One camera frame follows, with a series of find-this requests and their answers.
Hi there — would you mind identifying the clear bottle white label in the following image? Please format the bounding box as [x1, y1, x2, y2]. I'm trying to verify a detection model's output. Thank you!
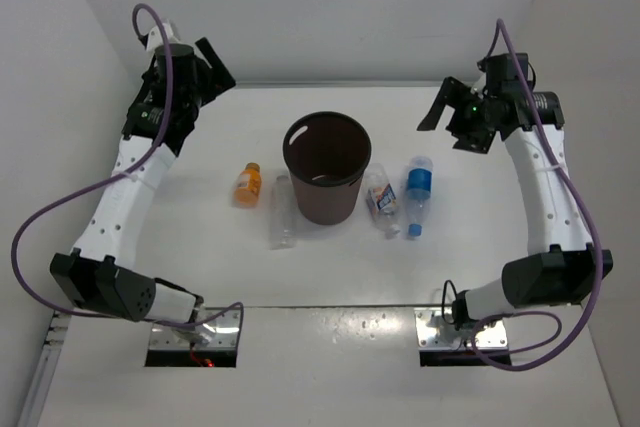
[363, 163, 400, 238]

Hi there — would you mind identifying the clear bottle blue label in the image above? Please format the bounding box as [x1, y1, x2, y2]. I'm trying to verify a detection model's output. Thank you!
[404, 156, 433, 239]

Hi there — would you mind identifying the clear empty plastic bottle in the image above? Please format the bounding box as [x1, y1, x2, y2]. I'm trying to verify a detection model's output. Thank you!
[269, 175, 296, 249]

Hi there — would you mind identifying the orange juice bottle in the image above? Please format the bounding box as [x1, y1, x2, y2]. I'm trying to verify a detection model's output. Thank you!
[233, 162, 262, 208]

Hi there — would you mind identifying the brown plastic bin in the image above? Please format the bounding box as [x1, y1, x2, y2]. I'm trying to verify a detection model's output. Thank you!
[282, 111, 372, 226]

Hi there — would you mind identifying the metal base plate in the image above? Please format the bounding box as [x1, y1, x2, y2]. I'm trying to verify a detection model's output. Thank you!
[414, 306, 508, 353]
[148, 307, 243, 353]

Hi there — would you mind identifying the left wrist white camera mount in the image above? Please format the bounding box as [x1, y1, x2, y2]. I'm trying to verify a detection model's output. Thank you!
[140, 20, 184, 53]

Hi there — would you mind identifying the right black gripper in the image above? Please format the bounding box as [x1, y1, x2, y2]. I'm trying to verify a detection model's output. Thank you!
[419, 78, 498, 155]

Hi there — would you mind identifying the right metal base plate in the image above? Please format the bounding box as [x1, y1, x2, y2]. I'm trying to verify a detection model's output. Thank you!
[414, 306, 508, 353]

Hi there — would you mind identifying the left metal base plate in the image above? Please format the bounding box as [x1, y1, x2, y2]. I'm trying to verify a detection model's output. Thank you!
[148, 307, 243, 353]

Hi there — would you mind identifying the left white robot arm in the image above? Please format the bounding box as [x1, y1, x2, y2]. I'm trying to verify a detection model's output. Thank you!
[50, 38, 236, 325]

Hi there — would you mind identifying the aluminium frame rail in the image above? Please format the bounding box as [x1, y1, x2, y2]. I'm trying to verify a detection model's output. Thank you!
[17, 311, 69, 427]

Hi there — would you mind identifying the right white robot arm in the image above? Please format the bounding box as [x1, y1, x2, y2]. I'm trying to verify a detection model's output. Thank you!
[418, 53, 596, 328]

